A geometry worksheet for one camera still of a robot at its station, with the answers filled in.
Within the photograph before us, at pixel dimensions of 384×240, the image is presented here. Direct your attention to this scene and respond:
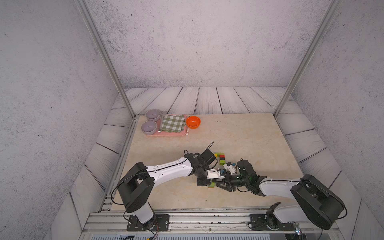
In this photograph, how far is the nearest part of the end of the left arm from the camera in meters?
0.61

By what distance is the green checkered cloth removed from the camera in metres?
1.13

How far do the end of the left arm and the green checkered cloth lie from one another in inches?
18.7

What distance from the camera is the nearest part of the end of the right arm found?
0.67 metres
